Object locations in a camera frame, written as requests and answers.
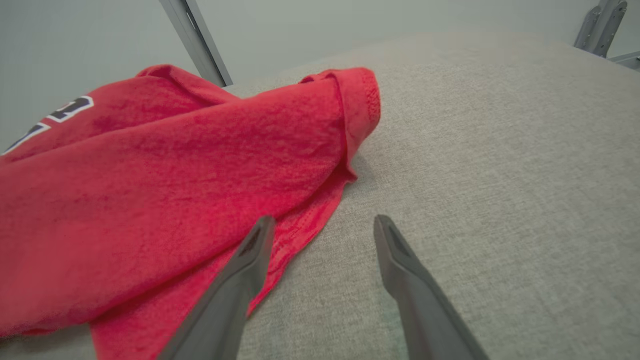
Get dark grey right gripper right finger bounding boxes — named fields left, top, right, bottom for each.
left=373, top=215, right=491, bottom=360

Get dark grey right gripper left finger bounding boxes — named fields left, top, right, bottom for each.
left=157, top=215, right=277, bottom=360

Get red basketball jersey white sleeves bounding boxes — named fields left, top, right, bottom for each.
left=0, top=64, right=382, bottom=360

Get grey wall partition post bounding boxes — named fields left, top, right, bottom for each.
left=159, top=0, right=234, bottom=88

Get grey metal frame strut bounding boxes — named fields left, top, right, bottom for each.
left=574, top=0, right=640, bottom=71

